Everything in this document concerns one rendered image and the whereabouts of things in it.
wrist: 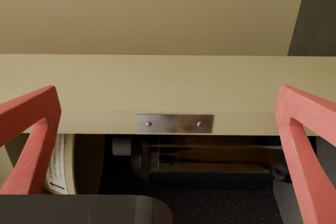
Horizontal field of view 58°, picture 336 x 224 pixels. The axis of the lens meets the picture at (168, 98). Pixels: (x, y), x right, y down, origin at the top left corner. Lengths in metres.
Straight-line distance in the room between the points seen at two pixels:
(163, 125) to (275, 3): 0.49
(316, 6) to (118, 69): 0.41
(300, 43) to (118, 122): 0.48
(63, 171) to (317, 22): 0.49
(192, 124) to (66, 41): 0.52
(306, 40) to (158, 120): 0.44
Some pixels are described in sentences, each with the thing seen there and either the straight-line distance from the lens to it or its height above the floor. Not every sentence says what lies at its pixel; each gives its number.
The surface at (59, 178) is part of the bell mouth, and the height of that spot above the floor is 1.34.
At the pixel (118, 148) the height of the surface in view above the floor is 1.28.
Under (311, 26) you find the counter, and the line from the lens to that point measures 0.64.
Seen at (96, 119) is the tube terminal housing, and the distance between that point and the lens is 0.29.
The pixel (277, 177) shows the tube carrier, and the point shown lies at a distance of 0.45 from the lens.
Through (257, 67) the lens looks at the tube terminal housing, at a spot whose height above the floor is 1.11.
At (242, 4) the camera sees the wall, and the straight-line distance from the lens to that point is 0.70.
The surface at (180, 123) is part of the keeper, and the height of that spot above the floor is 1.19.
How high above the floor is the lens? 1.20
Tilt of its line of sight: level
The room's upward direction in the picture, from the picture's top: 89 degrees counter-clockwise
